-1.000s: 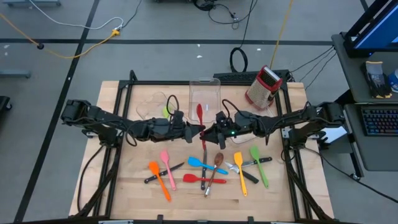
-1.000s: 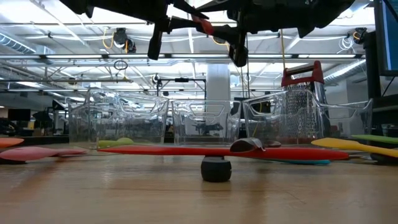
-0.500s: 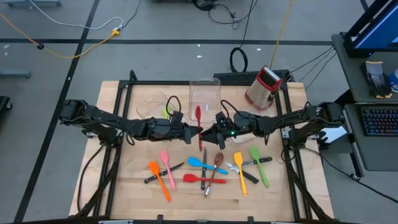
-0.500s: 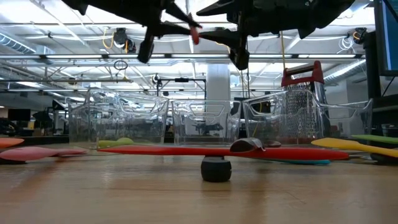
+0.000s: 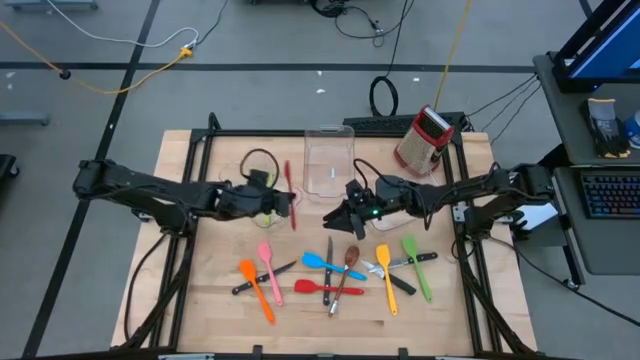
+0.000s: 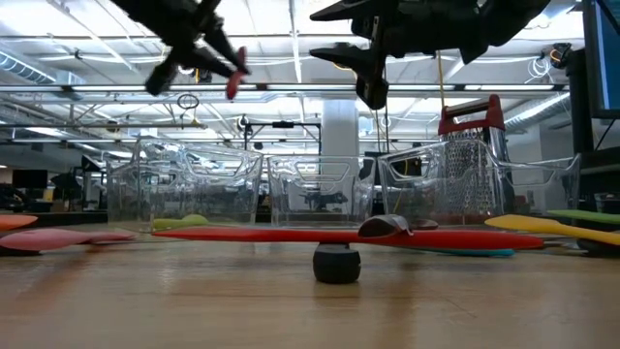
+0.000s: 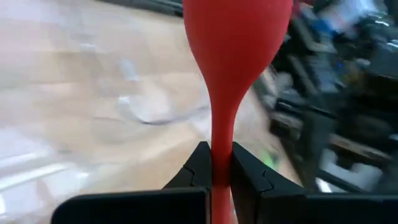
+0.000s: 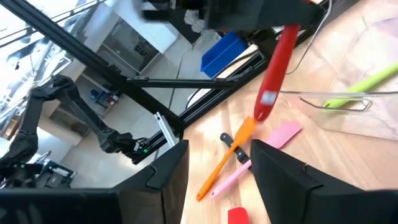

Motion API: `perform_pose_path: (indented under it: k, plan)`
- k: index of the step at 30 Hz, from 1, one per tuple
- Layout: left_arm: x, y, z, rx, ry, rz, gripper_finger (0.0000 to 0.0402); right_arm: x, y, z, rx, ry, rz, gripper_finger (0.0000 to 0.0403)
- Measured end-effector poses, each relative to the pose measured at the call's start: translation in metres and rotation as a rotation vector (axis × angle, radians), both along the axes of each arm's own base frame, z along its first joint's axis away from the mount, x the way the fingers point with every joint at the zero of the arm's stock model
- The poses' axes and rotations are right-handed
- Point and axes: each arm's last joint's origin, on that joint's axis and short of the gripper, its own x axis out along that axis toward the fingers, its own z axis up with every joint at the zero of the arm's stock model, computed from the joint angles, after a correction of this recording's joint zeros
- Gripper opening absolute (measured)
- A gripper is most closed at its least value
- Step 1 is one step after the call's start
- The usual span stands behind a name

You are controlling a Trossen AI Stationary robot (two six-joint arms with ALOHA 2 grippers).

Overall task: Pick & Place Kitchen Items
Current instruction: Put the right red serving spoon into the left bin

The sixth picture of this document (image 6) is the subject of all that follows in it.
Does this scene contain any blue silicone spatula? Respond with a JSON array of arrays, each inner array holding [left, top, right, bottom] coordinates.
[[401, 246, 516, 258]]

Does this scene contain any white pillar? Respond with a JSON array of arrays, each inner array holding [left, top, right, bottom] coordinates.
[[322, 99, 359, 161]]

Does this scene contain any small black round cap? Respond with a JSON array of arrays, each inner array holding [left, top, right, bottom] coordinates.
[[312, 242, 362, 285]]

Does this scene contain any red silicone spatula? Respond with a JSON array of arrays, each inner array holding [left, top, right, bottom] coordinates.
[[152, 226, 546, 252]]

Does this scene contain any red metal box grater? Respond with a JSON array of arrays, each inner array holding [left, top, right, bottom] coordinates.
[[437, 94, 515, 224]]

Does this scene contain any dark background workstation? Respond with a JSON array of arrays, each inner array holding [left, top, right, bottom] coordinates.
[[49, 153, 113, 213]]

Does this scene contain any black background rig frame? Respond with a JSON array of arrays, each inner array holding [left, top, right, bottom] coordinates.
[[241, 119, 324, 156]]

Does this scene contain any green silicone spatula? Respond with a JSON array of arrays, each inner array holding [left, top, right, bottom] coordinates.
[[546, 208, 620, 226]]

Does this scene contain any lime green silicone spoon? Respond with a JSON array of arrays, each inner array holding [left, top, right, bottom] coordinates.
[[152, 213, 210, 232]]

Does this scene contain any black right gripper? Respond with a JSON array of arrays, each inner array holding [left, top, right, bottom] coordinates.
[[308, 0, 466, 111]]

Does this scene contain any black hanging cable ring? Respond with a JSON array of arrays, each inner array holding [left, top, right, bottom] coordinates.
[[176, 92, 201, 111]]

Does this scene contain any clear plastic bin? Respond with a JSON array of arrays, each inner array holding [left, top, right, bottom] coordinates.
[[106, 137, 264, 233], [266, 154, 377, 229], [377, 139, 581, 238]]

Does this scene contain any yellow silicone spatula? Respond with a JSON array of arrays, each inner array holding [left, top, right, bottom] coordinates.
[[484, 213, 620, 247]]

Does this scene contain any grey workstation cart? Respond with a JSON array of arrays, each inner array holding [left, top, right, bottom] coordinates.
[[566, 46, 620, 219]]

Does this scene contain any computer monitor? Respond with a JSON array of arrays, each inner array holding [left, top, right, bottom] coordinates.
[[583, 0, 620, 120]]

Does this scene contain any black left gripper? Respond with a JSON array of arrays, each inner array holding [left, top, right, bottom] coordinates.
[[144, 9, 252, 97]]

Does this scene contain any black background monitor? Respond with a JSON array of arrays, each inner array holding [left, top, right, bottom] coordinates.
[[12, 169, 49, 190]]

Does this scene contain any pink silicone spatula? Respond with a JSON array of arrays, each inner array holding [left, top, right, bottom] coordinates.
[[0, 228, 140, 252]]

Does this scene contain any orange silicone spatula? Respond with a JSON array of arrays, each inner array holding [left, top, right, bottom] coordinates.
[[0, 214, 39, 232]]

